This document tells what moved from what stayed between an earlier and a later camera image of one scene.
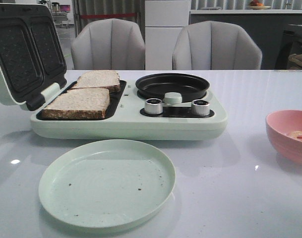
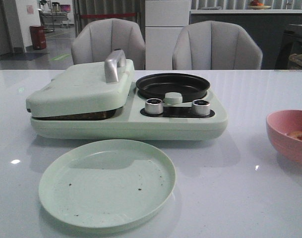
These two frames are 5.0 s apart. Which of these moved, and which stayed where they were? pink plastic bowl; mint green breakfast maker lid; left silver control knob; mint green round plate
Moved: mint green breakfast maker lid
Stayed: left silver control knob; mint green round plate; pink plastic bowl
